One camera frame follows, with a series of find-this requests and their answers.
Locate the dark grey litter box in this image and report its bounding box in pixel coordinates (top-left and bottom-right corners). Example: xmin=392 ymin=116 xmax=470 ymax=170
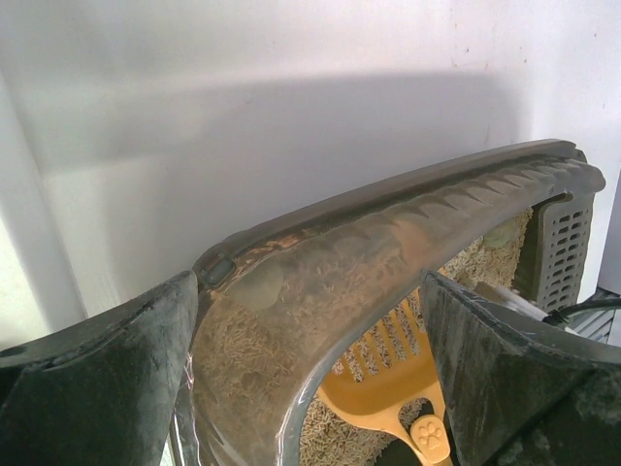
xmin=171 ymin=140 xmax=605 ymax=465

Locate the orange plastic litter scoop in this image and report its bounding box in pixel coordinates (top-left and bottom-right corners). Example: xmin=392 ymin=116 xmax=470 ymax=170
xmin=318 ymin=289 xmax=452 ymax=465

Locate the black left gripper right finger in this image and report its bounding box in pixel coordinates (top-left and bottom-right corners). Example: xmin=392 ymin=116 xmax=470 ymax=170
xmin=419 ymin=271 xmax=620 ymax=465

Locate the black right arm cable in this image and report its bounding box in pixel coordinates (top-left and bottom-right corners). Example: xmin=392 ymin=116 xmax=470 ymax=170
xmin=540 ymin=297 xmax=621 ymax=325

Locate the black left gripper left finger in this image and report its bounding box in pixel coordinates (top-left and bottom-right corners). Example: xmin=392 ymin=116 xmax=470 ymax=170
xmin=1 ymin=271 xmax=198 ymax=465

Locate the grey-green litter clump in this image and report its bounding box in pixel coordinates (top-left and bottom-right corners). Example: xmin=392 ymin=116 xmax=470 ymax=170
xmin=483 ymin=219 xmax=520 ymax=249

